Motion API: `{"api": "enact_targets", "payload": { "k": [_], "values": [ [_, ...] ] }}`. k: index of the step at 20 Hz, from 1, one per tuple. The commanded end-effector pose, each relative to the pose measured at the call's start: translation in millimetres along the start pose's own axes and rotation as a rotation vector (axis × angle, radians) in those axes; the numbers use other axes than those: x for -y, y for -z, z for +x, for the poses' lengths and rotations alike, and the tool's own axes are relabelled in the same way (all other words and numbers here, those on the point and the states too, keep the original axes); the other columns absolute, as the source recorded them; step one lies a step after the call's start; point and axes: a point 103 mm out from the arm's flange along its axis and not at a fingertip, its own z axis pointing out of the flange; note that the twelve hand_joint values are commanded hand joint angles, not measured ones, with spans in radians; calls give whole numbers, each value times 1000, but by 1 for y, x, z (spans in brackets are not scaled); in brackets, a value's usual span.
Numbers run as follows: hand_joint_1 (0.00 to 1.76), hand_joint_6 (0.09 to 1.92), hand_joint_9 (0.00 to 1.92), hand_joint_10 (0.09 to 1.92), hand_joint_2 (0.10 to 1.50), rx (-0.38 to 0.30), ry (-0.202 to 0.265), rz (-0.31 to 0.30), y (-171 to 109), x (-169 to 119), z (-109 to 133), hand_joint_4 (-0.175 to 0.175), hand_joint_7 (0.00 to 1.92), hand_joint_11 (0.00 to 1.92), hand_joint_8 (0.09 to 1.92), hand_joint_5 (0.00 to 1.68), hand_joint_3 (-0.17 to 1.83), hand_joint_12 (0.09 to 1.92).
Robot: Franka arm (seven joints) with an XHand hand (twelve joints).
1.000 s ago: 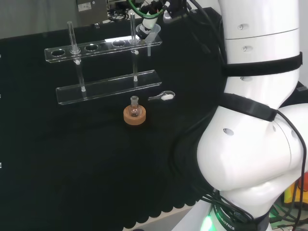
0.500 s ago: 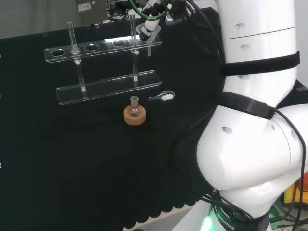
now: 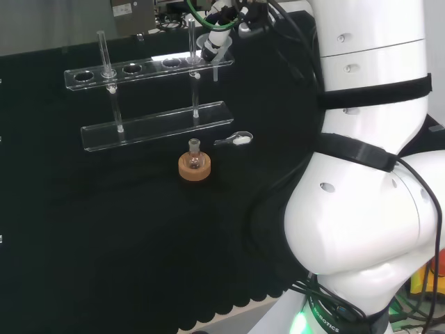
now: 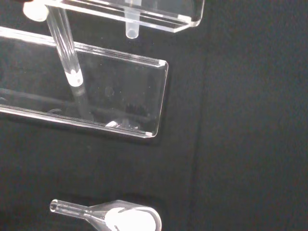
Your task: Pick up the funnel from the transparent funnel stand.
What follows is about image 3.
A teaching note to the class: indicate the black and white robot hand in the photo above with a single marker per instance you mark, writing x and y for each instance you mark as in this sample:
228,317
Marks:
216,41

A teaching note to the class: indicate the translucent plastic funnel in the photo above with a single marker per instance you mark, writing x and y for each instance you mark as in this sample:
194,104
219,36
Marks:
215,73

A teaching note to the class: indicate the glass weighing funnel with powder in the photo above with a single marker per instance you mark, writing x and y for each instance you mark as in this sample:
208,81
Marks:
240,140

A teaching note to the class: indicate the clear acrylic funnel stand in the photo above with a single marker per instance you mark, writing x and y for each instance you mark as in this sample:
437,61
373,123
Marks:
156,127

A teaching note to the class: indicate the grey metal equipment box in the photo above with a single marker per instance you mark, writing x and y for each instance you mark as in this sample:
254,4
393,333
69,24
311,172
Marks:
133,15

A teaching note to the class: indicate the glass round-bottom flask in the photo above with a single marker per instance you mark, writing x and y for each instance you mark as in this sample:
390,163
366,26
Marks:
195,160

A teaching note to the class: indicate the black bench cloth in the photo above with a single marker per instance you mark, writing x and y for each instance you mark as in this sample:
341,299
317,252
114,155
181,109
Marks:
104,226

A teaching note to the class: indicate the yellow stop button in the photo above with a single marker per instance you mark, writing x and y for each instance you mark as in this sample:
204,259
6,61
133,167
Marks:
419,282

